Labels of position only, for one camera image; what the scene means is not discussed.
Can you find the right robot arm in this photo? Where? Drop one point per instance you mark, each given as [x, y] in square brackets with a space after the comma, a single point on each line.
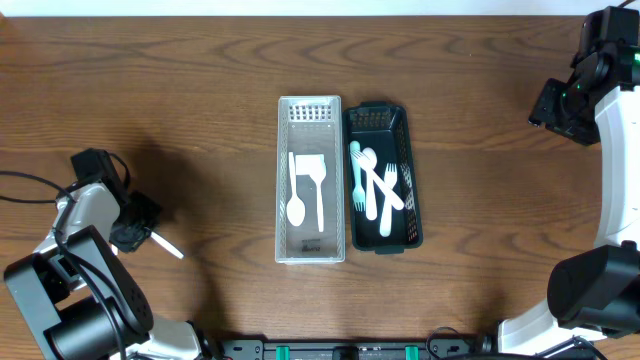
[594, 295]

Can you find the clear plastic perforated basket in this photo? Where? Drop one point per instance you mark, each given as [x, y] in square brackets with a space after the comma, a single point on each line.
[310, 125]

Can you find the white plastic spoon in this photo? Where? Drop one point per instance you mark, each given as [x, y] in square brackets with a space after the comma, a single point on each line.
[371, 205]
[318, 174]
[166, 245]

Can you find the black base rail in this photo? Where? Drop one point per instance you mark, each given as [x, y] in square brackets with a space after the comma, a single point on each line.
[445, 348]

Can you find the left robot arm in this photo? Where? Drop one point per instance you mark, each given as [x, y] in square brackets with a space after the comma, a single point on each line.
[76, 296]

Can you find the white plastic fork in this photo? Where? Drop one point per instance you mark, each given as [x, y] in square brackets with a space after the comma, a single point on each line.
[358, 194]
[390, 179]
[365, 163]

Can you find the white plastic spoon angled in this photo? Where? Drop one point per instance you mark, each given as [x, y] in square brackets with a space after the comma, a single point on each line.
[295, 207]

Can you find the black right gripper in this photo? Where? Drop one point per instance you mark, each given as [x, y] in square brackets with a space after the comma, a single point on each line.
[550, 106]

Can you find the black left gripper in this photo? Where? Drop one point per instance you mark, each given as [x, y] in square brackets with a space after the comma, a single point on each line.
[134, 230]

